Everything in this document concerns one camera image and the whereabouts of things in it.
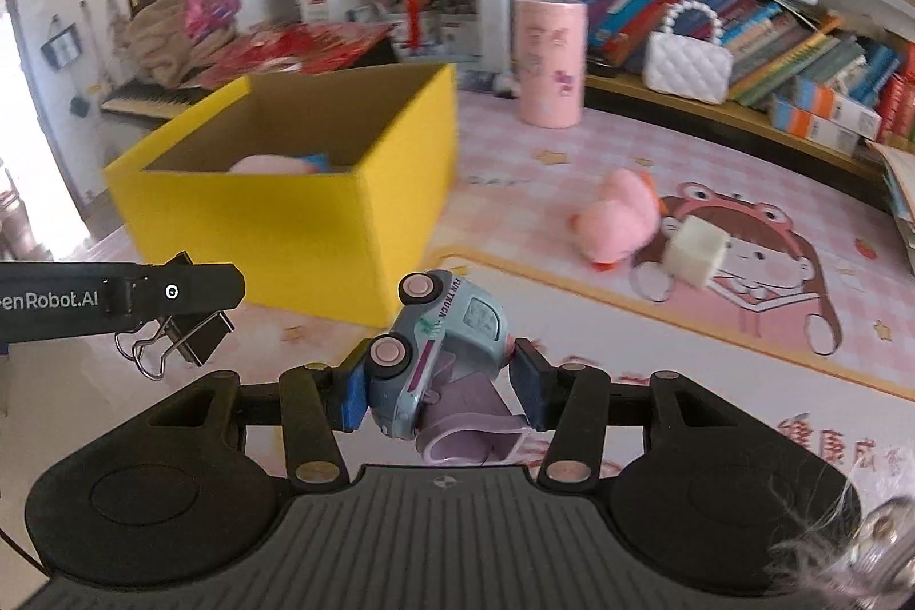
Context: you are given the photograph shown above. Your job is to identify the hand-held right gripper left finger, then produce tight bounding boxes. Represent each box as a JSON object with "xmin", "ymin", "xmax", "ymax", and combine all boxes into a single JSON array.
[{"xmin": 139, "ymin": 344, "xmax": 373, "ymax": 488}]

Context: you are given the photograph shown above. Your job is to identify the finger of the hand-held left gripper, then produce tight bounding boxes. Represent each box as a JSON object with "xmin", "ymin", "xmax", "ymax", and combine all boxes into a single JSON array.
[{"xmin": 134, "ymin": 251, "xmax": 248, "ymax": 323}]

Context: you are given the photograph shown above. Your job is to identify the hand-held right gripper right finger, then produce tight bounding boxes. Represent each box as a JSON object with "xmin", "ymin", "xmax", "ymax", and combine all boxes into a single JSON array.
[{"xmin": 509, "ymin": 337, "xmax": 773, "ymax": 491}]

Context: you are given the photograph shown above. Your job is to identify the black binder clip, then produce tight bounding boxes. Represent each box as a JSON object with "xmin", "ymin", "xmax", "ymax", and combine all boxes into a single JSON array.
[{"xmin": 113, "ymin": 310, "xmax": 238, "ymax": 380}]

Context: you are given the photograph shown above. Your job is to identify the blue-green toy mixer truck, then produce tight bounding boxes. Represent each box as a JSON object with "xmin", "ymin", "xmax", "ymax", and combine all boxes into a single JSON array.
[{"xmin": 367, "ymin": 269, "xmax": 535, "ymax": 467}]

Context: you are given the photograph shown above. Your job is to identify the yellow cardboard box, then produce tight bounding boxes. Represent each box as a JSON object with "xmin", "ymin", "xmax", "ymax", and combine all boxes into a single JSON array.
[{"xmin": 102, "ymin": 62, "xmax": 460, "ymax": 329}]

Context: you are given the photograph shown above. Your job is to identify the large pink plush pig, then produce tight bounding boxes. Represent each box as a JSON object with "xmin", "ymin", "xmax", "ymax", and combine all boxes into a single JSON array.
[{"xmin": 227, "ymin": 151, "xmax": 320, "ymax": 175}]

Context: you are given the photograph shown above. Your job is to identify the printed pink table mat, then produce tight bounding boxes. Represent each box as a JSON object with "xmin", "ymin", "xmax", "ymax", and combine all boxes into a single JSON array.
[{"xmin": 343, "ymin": 180, "xmax": 915, "ymax": 515}]

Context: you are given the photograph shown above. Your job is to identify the small pink plush toy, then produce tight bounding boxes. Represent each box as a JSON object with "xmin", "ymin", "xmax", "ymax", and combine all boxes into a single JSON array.
[{"xmin": 568, "ymin": 167, "xmax": 663, "ymax": 273}]

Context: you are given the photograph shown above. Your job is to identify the piano keyboard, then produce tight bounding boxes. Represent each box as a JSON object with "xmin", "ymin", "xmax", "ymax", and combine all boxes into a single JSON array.
[{"xmin": 98, "ymin": 79, "xmax": 217, "ymax": 121}]

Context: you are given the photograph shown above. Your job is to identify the white foam cube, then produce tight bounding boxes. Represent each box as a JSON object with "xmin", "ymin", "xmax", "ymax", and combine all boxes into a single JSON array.
[{"xmin": 659, "ymin": 216, "xmax": 733, "ymax": 291}]

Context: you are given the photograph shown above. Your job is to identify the brown crumpled cloth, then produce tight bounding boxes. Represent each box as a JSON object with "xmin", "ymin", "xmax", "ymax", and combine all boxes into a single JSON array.
[{"xmin": 124, "ymin": 0, "xmax": 242, "ymax": 87}]

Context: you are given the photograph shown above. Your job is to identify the small hanging chalkboard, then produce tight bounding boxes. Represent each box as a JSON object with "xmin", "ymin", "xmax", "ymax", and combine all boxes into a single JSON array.
[{"xmin": 38, "ymin": 26, "xmax": 81, "ymax": 77}]

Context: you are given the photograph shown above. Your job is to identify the red paper decorations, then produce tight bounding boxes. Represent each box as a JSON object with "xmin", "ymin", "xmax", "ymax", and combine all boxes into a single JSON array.
[{"xmin": 198, "ymin": 21, "xmax": 396, "ymax": 83}]

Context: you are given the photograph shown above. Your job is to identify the pink printed packet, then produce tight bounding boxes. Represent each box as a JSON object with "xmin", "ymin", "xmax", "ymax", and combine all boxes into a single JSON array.
[{"xmin": 183, "ymin": 0, "xmax": 242, "ymax": 41}]

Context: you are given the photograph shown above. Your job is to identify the pink cylindrical canister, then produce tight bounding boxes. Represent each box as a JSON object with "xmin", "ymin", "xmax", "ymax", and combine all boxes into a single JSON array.
[{"xmin": 510, "ymin": 0, "xmax": 590, "ymax": 130}]

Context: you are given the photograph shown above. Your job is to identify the wooden bookshelf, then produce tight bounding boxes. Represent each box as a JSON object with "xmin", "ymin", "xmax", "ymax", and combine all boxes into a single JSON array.
[{"xmin": 468, "ymin": 0, "xmax": 915, "ymax": 211}]

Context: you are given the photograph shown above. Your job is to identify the red bottle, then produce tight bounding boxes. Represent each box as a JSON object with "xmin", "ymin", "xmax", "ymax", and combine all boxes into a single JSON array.
[{"xmin": 402, "ymin": 0, "xmax": 424, "ymax": 51}]

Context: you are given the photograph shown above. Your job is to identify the grey fluffy fur trim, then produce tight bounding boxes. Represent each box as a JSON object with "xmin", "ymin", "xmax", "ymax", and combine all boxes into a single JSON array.
[{"xmin": 770, "ymin": 459, "xmax": 915, "ymax": 610}]

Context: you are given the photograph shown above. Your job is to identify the orange blue white box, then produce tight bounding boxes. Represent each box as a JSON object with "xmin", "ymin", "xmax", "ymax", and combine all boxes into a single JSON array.
[
  {"xmin": 788, "ymin": 76, "xmax": 885, "ymax": 141},
  {"xmin": 767, "ymin": 97, "xmax": 864, "ymax": 157}
]

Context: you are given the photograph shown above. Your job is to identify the stack of worn booklets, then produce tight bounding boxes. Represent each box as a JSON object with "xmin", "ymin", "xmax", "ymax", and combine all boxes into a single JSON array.
[{"xmin": 864, "ymin": 140, "xmax": 915, "ymax": 277}]

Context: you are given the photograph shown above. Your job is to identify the row of colourful books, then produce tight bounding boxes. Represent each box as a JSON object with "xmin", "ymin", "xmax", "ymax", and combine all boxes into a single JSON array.
[{"xmin": 570, "ymin": 0, "xmax": 915, "ymax": 148}]

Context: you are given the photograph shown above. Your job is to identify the white quilted pearl-handle handbag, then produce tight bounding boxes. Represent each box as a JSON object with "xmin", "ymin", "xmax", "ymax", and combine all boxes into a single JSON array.
[{"xmin": 640, "ymin": 0, "xmax": 735, "ymax": 107}]

